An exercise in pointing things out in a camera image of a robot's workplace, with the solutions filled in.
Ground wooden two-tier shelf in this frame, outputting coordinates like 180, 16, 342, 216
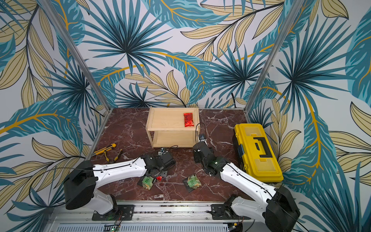
146, 107, 200, 148

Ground green tea bag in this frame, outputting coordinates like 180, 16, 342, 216
137, 176, 157, 190
183, 174, 202, 192

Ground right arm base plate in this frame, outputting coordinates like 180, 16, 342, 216
207, 204, 251, 220

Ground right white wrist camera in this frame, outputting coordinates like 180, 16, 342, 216
198, 134, 207, 143

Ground yellow utility knife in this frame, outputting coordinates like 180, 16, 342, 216
94, 144, 117, 155

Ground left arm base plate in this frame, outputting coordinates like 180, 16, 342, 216
92, 205, 135, 221

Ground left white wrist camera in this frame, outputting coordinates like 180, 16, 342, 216
158, 148, 167, 156

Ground yellow handled pliers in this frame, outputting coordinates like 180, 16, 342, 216
103, 149, 124, 163

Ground aluminium front rail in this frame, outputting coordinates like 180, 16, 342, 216
44, 201, 269, 232

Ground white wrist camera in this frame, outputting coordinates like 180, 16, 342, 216
198, 134, 207, 143
158, 148, 167, 156

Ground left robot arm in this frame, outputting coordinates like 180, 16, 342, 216
63, 151, 176, 217

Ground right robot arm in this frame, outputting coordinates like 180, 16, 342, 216
193, 141, 300, 232

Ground yellow black toolbox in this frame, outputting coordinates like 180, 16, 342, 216
232, 123, 284, 183

